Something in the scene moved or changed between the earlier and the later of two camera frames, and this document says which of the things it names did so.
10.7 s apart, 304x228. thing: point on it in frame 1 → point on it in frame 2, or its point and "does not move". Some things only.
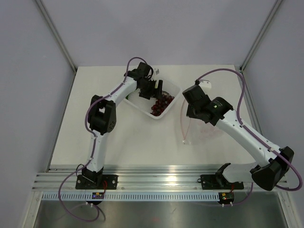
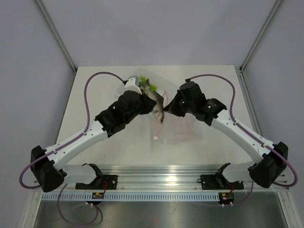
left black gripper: x=154 y=93 → x=149 y=104
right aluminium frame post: x=252 y=47 does not move
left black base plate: x=96 y=182 does not move
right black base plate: x=218 y=182 does not move
